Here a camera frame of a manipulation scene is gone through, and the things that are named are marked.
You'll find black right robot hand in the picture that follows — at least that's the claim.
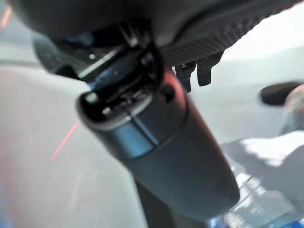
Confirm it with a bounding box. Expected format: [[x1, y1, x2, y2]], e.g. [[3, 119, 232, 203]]
[[11, 0, 293, 217]]

